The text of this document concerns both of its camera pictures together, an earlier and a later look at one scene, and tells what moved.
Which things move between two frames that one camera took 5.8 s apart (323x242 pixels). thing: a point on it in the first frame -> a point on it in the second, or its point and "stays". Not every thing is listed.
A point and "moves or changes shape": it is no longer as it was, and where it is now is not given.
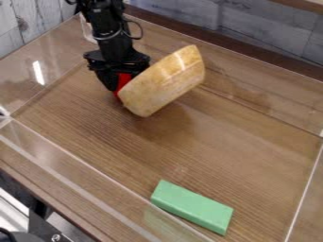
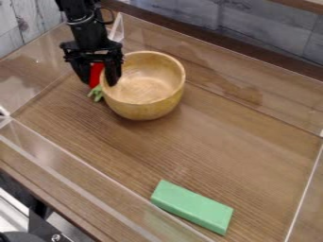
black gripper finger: x=144 y=62 -> x=112 y=66
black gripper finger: x=108 y=77 -> x=80 y=61
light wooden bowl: x=170 y=78 moves or changes shape
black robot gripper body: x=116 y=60 -> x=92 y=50
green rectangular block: x=204 y=211 stays
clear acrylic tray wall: x=58 y=179 stays
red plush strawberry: x=123 y=79 -> x=96 y=68
